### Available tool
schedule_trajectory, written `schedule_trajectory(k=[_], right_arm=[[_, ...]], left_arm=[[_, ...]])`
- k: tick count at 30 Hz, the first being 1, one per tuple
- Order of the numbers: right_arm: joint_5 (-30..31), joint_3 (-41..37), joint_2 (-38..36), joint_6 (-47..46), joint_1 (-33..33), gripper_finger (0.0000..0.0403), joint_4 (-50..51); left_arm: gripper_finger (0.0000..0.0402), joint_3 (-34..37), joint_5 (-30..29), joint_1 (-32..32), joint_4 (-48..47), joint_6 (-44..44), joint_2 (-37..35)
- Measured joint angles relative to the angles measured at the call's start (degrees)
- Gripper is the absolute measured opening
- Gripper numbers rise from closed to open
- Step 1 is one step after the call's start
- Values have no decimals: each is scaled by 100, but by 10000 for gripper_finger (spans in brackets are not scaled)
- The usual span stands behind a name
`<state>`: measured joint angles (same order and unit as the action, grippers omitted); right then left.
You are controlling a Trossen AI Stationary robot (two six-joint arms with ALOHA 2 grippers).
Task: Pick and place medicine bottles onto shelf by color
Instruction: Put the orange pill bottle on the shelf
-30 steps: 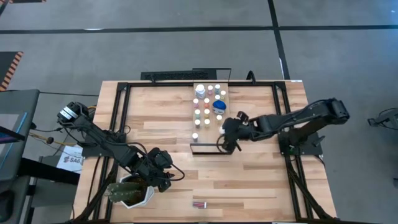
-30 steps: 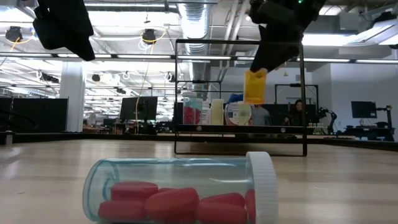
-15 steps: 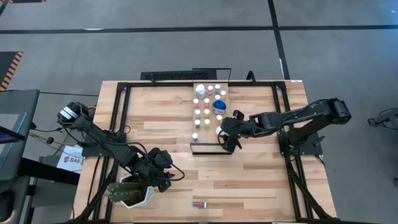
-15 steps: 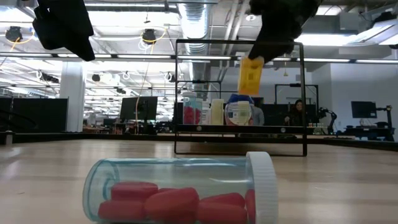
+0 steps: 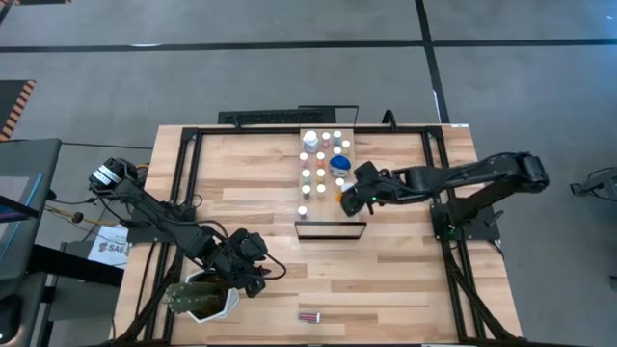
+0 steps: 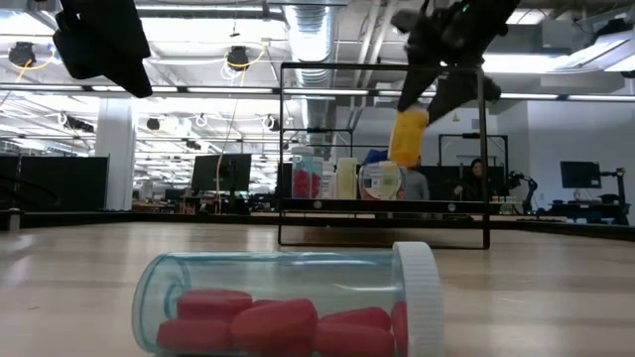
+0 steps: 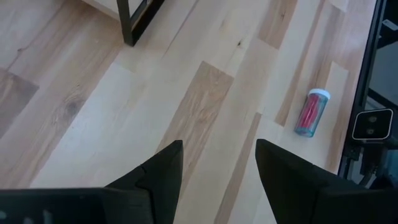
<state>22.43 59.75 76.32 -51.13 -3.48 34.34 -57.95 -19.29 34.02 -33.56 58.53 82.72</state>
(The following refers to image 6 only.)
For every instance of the yellow pill vial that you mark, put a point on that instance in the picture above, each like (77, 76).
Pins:
(346, 181)

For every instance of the black computer monitor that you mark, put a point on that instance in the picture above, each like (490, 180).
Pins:
(233, 171)
(578, 174)

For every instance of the large orange pill bottle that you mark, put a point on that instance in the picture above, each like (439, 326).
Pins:
(407, 141)

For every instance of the black ceiling-mounted device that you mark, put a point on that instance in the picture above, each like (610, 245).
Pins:
(22, 53)
(238, 57)

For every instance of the person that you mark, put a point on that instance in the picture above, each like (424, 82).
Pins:
(417, 186)
(473, 186)

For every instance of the black aluminium table frame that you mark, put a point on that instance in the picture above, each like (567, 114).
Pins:
(149, 219)

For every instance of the clear vial with red pills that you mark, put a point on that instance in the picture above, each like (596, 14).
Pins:
(301, 183)
(278, 277)

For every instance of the blue-capped gummy jar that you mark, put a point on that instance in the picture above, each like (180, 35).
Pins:
(372, 183)

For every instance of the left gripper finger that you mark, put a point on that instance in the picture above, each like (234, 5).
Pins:
(136, 79)

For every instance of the background black robot arm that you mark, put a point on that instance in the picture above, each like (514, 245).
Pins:
(516, 176)

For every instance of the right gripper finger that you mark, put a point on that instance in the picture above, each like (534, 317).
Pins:
(417, 84)
(461, 91)

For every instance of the silver spiral air duct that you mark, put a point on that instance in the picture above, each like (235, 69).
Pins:
(310, 30)

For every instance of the black partition panel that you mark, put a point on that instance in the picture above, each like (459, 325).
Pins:
(59, 183)

